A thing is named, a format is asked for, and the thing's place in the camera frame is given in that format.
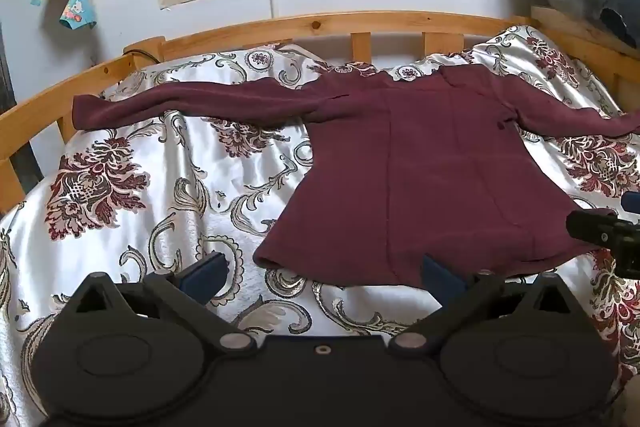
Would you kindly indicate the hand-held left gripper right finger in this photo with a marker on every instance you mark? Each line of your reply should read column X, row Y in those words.
column 440, row 279

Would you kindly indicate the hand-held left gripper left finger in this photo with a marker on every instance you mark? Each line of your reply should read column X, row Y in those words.
column 202, row 277

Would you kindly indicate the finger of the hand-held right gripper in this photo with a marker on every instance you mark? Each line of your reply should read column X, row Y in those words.
column 592, row 227
column 631, row 203

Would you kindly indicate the maroon long-sleeved shirt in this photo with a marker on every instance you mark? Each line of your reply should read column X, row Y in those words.
column 425, row 167

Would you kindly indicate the white floral satin bedspread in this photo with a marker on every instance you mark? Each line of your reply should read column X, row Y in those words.
column 150, row 187

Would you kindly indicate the wooden bed frame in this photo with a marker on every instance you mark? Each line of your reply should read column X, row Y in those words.
column 310, row 27

